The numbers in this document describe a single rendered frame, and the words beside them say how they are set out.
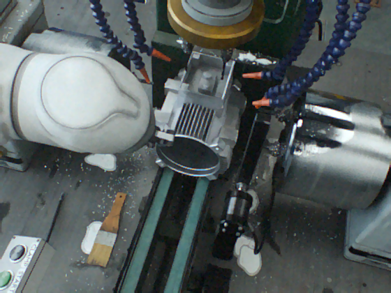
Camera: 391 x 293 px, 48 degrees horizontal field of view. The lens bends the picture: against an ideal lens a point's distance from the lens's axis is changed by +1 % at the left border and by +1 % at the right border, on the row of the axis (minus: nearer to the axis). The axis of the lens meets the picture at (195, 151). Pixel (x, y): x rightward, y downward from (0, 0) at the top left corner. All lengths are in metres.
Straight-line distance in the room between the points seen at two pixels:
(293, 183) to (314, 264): 0.29
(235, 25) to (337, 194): 0.42
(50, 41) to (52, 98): 0.61
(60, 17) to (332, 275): 1.21
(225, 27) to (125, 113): 0.40
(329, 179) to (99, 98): 0.63
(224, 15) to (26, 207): 0.72
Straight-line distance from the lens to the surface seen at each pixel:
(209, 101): 0.95
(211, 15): 0.80
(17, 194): 1.25
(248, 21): 0.83
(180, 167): 1.07
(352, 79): 1.58
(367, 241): 1.13
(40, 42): 1.04
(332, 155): 0.93
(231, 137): 0.97
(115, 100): 0.43
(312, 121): 0.93
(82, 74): 0.43
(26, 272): 0.86
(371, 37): 3.09
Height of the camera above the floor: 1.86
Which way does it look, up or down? 57 degrees down
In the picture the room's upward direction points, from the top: 7 degrees clockwise
